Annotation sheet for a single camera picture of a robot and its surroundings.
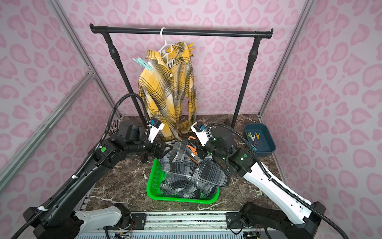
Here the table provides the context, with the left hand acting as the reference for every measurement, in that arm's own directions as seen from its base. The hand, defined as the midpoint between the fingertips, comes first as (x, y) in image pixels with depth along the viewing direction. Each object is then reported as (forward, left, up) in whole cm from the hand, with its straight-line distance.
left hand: (167, 143), depth 66 cm
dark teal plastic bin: (+23, -57, -29) cm, 68 cm away
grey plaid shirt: (-10, -8, -12) cm, 17 cm away
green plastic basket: (-6, +10, -27) cm, 30 cm away
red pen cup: (+25, +39, -17) cm, 49 cm away
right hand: (+1, -11, +1) cm, 11 cm away
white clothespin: (+24, -52, -30) cm, 65 cm away
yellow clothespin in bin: (+26, -57, -31) cm, 70 cm away
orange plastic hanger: (0, -12, -5) cm, 13 cm away
